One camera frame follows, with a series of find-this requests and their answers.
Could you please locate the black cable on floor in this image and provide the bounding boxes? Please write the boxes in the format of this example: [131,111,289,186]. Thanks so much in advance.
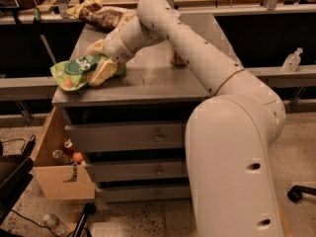
[2,137,45,230]

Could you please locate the black equipment at left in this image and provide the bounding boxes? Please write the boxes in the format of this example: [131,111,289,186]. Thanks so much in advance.
[0,135,36,224]

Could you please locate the middle grey drawer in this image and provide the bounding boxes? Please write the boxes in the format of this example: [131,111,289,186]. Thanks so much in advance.
[85,159,188,183]

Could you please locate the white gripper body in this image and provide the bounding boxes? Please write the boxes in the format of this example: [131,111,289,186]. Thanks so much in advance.
[104,30,135,63]

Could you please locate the orange fruit in bin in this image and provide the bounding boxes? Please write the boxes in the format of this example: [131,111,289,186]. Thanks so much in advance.
[73,152,84,164]

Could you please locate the top grey drawer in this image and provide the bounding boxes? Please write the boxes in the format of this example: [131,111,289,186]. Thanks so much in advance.
[65,120,185,152]

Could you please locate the plastic bottle on floor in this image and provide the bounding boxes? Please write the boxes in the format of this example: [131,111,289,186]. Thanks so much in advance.
[42,214,66,237]

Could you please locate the grey drawer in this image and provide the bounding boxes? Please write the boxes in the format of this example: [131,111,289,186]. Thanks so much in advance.
[96,185,191,202]
[65,120,185,152]
[85,159,188,183]

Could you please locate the green rice chip bag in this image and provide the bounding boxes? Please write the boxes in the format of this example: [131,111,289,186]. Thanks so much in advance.
[49,53,127,92]

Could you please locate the brown yellow chip bag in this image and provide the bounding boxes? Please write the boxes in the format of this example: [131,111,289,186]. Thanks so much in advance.
[66,0,136,33]

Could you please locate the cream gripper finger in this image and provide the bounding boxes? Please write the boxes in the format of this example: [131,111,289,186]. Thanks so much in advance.
[88,58,119,87]
[85,39,105,55]

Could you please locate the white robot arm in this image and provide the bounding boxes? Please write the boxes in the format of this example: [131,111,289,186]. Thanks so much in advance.
[87,0,285,237]

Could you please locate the bottom grey drawer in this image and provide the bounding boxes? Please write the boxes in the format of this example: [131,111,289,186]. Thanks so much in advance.
[96,185,191,202]

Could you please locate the clear bottle in bin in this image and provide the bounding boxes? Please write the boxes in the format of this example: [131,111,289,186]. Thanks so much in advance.
[52,149,70,165]

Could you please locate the black chair base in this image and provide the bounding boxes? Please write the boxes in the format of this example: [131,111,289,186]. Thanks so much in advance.
[287,186,316,202]

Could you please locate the grey drawer cabinet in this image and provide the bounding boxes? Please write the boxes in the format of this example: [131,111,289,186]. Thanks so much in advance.
[51,12,243,203]

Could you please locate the gold soda can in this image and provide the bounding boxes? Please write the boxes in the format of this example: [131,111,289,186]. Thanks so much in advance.
[171,50,186,66]

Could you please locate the wooden side bin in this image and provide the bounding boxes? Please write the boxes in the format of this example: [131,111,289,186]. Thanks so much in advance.
[31,108,95,199]

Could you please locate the clear bottle on shelf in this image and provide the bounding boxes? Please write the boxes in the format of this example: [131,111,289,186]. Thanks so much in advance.
[282,47,303,73]

